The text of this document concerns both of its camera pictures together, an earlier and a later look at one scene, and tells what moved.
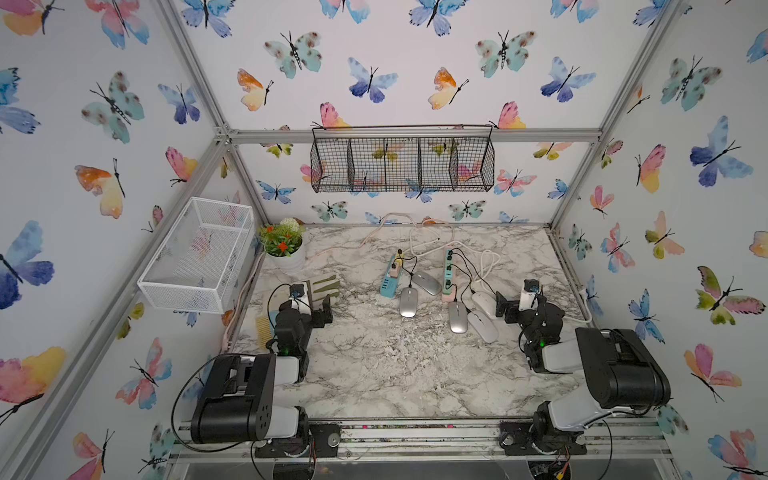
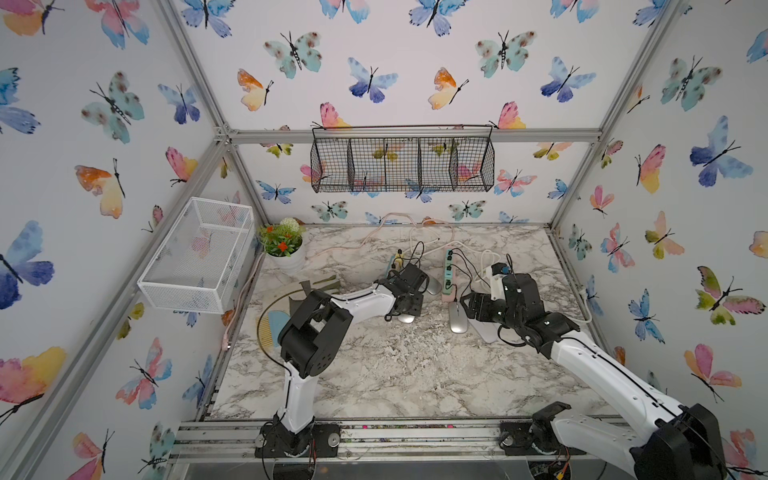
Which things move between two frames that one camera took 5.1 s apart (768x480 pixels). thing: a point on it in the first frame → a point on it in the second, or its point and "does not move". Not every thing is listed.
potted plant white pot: x=283 y=243 does not move
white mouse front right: x=485 y=329 does not move
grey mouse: x=427 y=282 does not move
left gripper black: x=315 y=315 → x=418 y=299
